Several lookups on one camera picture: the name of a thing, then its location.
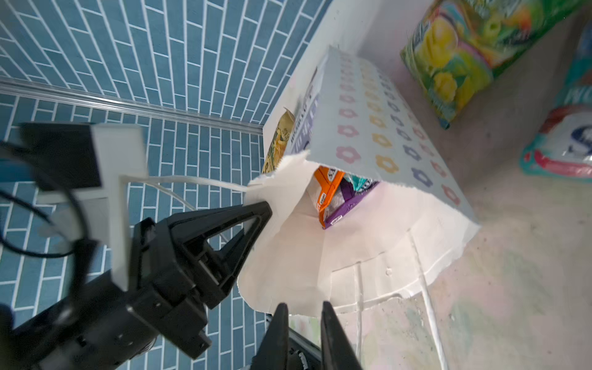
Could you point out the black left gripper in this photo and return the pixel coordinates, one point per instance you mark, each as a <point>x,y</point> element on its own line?
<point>175,277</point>

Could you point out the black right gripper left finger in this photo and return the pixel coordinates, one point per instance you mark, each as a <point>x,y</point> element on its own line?
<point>273,352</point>

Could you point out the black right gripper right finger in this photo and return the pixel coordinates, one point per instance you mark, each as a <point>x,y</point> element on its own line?
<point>337,352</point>

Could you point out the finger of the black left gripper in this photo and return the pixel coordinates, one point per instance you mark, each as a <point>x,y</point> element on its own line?
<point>217,231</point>

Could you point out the yellow kettle chips bag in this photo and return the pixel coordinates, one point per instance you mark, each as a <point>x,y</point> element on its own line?
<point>279,142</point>

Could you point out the orange snack packet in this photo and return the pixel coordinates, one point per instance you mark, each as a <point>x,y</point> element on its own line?
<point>328,181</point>

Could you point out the purple snack packet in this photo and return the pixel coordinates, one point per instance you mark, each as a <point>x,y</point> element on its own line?
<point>343,201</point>

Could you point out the white patterned paper bag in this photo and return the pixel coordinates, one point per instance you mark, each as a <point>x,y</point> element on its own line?
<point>411,226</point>

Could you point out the teal Fox's mint blossom candy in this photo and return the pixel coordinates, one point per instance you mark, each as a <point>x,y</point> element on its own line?
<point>562,146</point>

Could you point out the green Fox's spring tea candy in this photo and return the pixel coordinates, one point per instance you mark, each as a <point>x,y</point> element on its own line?
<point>459,48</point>

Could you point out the teal candy bag inside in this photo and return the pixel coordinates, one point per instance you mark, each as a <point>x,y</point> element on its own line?
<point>359,184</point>

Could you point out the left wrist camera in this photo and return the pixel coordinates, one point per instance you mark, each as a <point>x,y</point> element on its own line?
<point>97,161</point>

